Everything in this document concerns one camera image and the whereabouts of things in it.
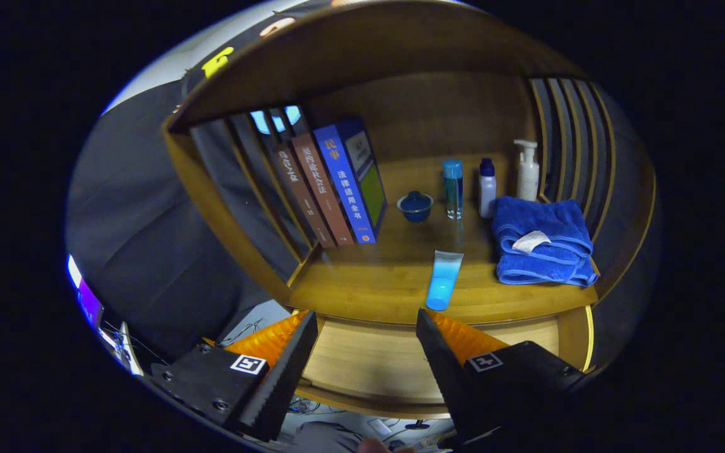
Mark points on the blue folded towel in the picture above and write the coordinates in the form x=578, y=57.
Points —
x=539, y=258

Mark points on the white pump bottle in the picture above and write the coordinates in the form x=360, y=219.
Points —
x=528, y=176

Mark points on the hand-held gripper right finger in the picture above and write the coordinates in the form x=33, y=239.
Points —
x=447, y=380

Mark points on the wooden countertop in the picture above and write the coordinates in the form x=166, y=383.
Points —
x=394, y=270

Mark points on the light blue tube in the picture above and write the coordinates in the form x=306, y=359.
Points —
x=444, y=280

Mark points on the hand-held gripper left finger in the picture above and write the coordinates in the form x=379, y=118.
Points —
x=284, y=377

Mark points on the black backdrop cloth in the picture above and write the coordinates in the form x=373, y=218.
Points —
x=142, y=239

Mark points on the blue book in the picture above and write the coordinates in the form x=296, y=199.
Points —
x=347, y=182

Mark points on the white bottle dark cap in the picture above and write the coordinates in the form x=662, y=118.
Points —
x=488, y=192

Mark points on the clear blue bottle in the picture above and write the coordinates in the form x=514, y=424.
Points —
x=453, y=189

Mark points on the wooden drawer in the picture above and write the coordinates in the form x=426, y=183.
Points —
x=369, y=358

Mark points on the reddish brown book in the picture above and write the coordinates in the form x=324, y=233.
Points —
x=325, y=189

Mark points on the wooden cabinet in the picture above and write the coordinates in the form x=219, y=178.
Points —
x=425, y=107

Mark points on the dark brown book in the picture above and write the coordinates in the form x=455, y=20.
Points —
x=303, y=195

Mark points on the blue lidded teacup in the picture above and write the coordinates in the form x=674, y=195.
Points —
x=415, y=206

